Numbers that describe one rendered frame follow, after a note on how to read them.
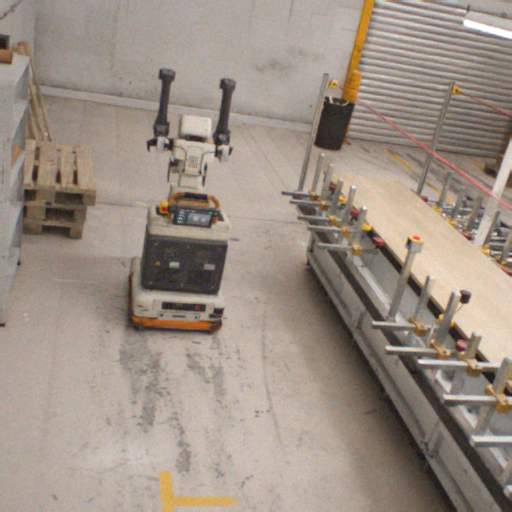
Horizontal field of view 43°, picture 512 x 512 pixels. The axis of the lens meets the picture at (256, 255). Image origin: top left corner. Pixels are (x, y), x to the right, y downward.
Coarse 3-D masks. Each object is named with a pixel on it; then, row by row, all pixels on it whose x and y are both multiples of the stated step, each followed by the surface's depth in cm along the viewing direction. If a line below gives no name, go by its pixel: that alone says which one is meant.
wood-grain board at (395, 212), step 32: (384, 192) 537; (384, 224) 466; (416, 224) 479; (448, 224) 493; (416, 256) 422; (448, 256) 433; (480, 256) 445; (448, 288) 386; (480, 288) 395; (480, 320) 355; (480, 352) 324
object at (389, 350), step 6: (390, 348) 318; (396, 348) 319; (402, 348) 320; (408, 348) 321; (414, 348) 322; (420, 348) 323; (426, 348) 324; (390, 354) 318; (396, 354) 319; (402, 354) 319; (408, 354) 320; (414, 354) 321; (420, 354) 322; (426, 354) 322; (432, 354) 323; (450, 354) 325; (456, 354) 326
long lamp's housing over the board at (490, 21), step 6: (474, 12) 374; (468, 18) 377; (474, 18) 371; (480, 18) 366; (486, 18) 361; (492, 18) 356; (498, 18) 352; (486, 24) 359; (492, 24) 353; (498, 24) 348; (504, 24) 344; (510, 24) 339; (504, 30) 343; (510, 30) 337
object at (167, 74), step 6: (162, 72) 444; (168, 72) 444; (168, 78) 441; (168, 84) 443; (168, 90) 444; (162, 96) 445; (168, 96) 445; (162, 102) 446; (162, 108) 447; (162, 114) 448; (156, 120) 450; (162, 120) 449; (156, 126) 449; (168, 126) 452; (168, 132) 451
